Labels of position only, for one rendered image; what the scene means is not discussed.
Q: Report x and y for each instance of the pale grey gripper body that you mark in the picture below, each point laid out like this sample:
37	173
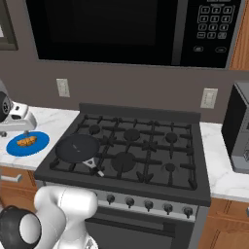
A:
22	123

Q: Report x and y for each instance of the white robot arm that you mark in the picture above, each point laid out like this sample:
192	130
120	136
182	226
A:
61	207

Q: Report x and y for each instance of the brown croissant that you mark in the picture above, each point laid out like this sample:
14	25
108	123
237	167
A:
26	141

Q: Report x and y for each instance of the black frying pan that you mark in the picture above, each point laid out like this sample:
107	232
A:
77	147

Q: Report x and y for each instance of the black stove knob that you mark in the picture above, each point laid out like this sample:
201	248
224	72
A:
110	198
149	205
168	208
130	202
188	211

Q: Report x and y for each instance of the black gas stove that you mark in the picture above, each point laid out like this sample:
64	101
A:
142	149

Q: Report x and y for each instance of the round blue plate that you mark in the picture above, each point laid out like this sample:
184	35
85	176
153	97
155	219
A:
39	146

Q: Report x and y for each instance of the wooden drawer front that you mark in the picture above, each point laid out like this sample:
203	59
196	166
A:
19	193

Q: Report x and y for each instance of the black microwave oven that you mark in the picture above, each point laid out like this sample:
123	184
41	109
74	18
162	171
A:
107	29

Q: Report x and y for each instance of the black oven door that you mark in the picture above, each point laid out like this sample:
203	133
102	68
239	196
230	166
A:
136	238

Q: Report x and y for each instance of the black and grey toaster oven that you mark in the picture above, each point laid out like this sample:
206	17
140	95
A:
238	129

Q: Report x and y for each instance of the wooden base cupboard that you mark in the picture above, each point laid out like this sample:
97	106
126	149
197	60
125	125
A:
227	227

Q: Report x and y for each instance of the grey wall outlet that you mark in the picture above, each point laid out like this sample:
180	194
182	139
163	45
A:
63	87
209	98

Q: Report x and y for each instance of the dark window frame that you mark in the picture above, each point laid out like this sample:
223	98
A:
8	35

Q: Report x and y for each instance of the wooden wall cupboard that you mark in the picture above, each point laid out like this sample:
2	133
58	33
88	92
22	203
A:
241	45

